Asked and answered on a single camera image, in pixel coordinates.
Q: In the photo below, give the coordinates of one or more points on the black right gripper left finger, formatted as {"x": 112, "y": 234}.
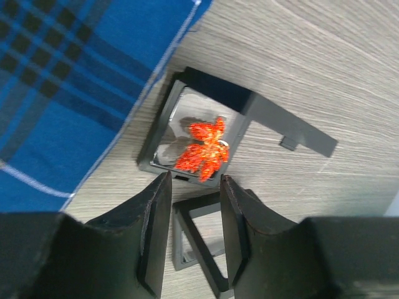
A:
{"x": 119, "y": 254}

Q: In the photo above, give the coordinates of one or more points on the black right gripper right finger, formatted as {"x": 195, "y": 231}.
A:
{"x": 270, "y": 256}

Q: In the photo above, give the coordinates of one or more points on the orange leaf brooch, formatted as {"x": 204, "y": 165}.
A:
{"x": 208, "y": 152}

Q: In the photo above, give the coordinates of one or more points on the blue plaid shirt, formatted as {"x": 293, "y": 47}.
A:
{"x": 73, "y": 74}

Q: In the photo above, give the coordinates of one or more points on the small black tilted frame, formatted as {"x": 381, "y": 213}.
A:
{"x": 189, "y": 248}

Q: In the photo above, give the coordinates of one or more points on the black square frame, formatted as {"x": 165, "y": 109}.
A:
{"x": 202, "y": 120}

